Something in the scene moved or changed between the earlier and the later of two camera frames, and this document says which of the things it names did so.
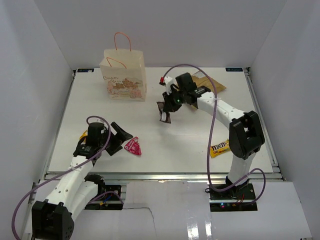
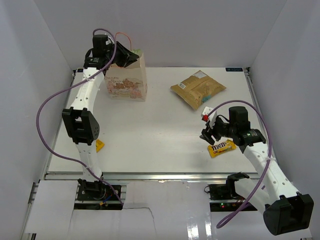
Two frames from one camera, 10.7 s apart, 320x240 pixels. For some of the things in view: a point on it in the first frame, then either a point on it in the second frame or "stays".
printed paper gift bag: (124, 73) stays
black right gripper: (169, 106) → (209, 131)
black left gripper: (121, 135) → (129, 57)
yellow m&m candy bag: (219, 148) stays
